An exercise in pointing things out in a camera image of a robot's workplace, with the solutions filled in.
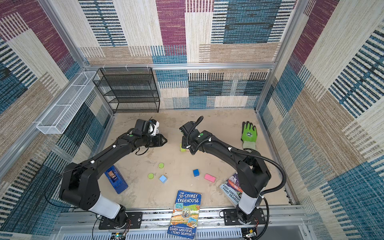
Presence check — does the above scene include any light blue cube block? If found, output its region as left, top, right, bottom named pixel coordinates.
left=159, top=175, right=168, bottom=184

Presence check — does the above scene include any pink rectangular block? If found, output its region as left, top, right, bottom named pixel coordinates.
left=204, top=174, right=216, bottom=183

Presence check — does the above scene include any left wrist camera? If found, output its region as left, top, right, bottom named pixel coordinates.
left=132, top=119, right=160, bottom=136

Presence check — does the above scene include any white wire mesh basket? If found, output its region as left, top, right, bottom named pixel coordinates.
left=37, top=72, right=96, bottom=135

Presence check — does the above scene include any blue box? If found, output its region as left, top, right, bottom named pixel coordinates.
left=105, top=166, right=128, bottom=194

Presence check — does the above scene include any light green rectangular block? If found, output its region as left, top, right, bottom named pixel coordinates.
left=180, top=144, right=187, bottom=152

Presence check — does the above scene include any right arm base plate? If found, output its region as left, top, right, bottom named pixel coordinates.
left=219, top=209, right=266, bottom=226

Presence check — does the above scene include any green black work glove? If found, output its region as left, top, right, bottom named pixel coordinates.
left=241, top=121, right=258, bottom=150

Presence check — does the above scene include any purple treehouse book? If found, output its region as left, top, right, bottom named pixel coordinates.
left=220, top=173, right=243, bottom=206

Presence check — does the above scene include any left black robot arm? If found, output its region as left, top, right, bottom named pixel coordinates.
left=59, top=133, right=168, bottom=229

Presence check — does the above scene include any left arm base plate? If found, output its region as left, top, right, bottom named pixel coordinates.
left=98, top=212, right=143, bottom=231

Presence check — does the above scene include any black wire shelf rack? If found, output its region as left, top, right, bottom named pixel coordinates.
left=93, top=67, right=161, bottom=114

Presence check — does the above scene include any dark blue cube block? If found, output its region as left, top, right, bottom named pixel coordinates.
left=193, top=169, right=200, bottom=177

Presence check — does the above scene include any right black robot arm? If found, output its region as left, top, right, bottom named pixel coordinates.
left=180, top=121, right=272, bottom=224

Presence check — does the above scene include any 91-storey treehouse book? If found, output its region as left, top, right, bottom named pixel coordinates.
left=167, top=190, right=202, bottom=240

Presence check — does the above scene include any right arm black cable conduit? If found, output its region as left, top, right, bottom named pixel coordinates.
left=185, top=115, right=288, bottom=240

